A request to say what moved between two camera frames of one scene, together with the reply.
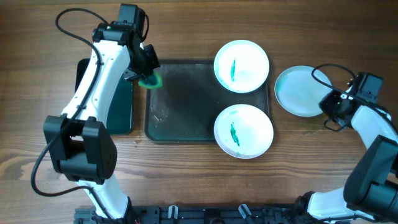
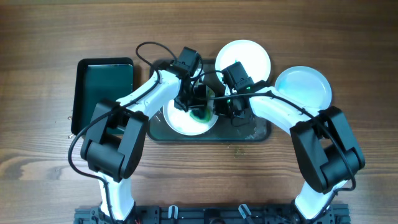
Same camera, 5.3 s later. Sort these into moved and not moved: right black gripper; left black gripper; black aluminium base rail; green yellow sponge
Moved: right black gripper; green yellow sponge; left black gripper
Not moved: black aluminium base rail
